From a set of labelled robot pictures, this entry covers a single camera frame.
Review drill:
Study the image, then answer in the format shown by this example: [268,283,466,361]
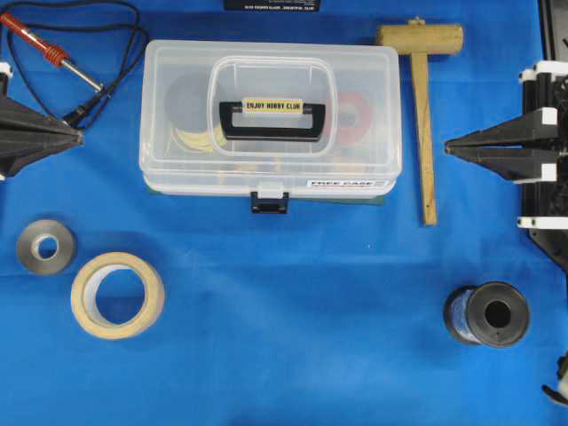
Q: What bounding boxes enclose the red tape roll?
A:
[335,91,373,146]

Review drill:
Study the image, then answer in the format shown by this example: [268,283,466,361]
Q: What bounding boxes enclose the grey tape roll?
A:
[17,219,76,275]

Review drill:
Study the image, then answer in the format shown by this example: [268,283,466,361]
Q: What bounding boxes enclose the black spool blue wire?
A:
[443,281,532,349]

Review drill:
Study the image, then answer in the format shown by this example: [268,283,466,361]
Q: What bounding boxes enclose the black box carry handle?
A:
[218,99,327,142]

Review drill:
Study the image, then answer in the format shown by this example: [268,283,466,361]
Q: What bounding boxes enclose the red handled soldering iron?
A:
[1,12,104,92]

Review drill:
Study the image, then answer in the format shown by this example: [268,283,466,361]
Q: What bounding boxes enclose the beige masking tape roll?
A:
[70,252,166,341]

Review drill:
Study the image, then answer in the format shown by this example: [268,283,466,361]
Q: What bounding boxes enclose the black spool yellow wire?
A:
[162,73,227,156]

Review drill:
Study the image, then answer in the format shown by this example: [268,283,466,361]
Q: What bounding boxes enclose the black label card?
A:
[223,0,321,12]

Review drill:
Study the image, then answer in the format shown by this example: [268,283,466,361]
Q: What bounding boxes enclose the black box front latch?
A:
[250,192,289,214]

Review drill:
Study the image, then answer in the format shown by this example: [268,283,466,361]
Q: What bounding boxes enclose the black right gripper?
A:
[444,60,568,230]

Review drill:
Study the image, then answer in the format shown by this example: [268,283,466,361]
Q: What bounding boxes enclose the black white clip object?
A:
[541,353,568,406]

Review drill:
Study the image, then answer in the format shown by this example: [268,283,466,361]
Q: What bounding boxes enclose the clear plastic tool box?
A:
[139,40,402,199]

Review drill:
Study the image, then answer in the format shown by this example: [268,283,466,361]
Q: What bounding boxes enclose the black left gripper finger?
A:
[1,96,83,143]
[1,141,83,178]

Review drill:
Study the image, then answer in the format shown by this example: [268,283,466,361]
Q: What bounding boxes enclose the wooden mallet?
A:
[376,17,464,226]

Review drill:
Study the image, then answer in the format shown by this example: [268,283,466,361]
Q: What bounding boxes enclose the black soldering iron cable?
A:
[0,0,150,130]

